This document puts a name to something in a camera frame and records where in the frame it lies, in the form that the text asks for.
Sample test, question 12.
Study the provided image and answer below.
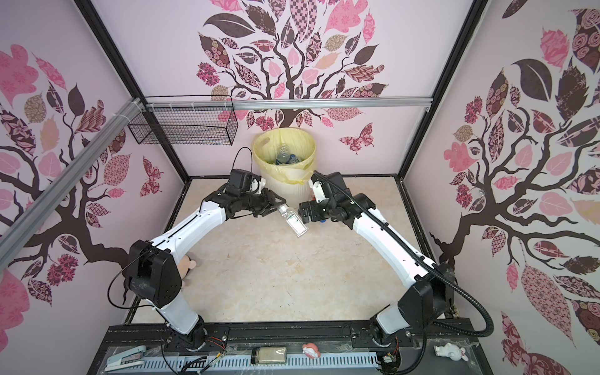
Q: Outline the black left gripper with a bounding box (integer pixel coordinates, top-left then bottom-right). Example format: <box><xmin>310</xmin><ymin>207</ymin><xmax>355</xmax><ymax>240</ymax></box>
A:
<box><xmin>240</xmin><ymin>187</ymin><xmax>285</xmax><ymax>217</ymax></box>

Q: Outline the large clear purple-tint bottle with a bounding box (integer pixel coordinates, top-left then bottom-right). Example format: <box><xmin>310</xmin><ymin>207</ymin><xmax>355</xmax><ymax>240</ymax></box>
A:
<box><xmin>277</xmin><ymin>204</ymin><xmax>308</xmax><ymax>238</ymax></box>

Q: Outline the blue label bottle white cap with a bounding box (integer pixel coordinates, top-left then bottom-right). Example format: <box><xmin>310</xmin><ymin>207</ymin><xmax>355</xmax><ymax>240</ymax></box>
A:
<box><xmin>275</xmin><ymin>144</ymin><xmax>302</xmax><ymax>165</ymax></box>

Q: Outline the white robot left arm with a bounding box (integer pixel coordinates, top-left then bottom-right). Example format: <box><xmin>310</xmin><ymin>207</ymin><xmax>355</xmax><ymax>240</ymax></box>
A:
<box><xmin>124</xmin><ymin>169</ymin><xmax>286</xmax><ymax>338</ymax></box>

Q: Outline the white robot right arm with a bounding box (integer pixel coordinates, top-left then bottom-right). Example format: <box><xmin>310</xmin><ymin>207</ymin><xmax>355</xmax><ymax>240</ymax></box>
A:
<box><xmin>298</xmin><ymin>172</ymin><xmax>454</xmax><ymax>340</ymax></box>

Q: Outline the white bin with yellow bag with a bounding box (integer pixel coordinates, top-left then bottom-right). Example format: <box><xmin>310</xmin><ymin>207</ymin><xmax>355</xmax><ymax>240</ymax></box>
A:
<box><xmin>252</xmin><ymin>128</ymin><xmax>317</xmax><ymax>208</ymax></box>

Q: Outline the striped plush doll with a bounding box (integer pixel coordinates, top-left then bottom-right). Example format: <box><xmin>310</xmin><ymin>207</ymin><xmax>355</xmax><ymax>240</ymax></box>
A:
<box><xmin>177</xmin><ymin>256</ymin><xmax>197</xmax><ymax>286</ymax></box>

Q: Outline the pink white small toy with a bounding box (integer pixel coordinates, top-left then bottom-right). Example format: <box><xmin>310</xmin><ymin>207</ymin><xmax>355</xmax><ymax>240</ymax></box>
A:
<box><xmin>302</xmin><ymin>343</ymin><xmax>321</xmax><ymax>359</ymax></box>

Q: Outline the beige rectangular box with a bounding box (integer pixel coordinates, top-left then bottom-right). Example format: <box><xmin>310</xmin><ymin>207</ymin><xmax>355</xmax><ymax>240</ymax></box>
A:
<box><xmin>251</xmin><ymin>346</ymin><xmax>288</xmax><ymax>365</ymax></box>

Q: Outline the white plush toy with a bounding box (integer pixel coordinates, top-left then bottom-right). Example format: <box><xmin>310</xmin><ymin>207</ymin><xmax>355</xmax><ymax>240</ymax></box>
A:
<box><xmin>434</xmin><ymin>342</ymin><xmax>469</xmax><ymax>362</ymax></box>

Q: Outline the white stapler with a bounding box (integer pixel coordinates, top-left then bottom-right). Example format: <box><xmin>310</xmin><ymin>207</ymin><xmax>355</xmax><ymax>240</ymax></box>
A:
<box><xmin>104</xmin><ymin>345</ymin><xmax>147</xmax><ymax>372</ymax></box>

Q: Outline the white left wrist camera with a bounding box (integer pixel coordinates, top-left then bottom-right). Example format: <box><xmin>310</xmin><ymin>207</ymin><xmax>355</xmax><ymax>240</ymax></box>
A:
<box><xmin>248</xmin><ymin>176</ymin><xmax>267</xmax><ymax>195</ymax></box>

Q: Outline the black wire basket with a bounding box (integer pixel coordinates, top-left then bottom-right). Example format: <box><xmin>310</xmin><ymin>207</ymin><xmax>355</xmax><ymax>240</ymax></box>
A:
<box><xmin>128</xmin><ymin>94</ymin><xmax>238</xmax><ymax>146</ymax></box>

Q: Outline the black corrugated cable hose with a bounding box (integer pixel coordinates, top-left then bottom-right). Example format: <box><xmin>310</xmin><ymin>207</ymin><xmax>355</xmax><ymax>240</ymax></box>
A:
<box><xmin>312</xmin><ymin>170</ymin><xmax>495</xmax><ymax>338</ymax></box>

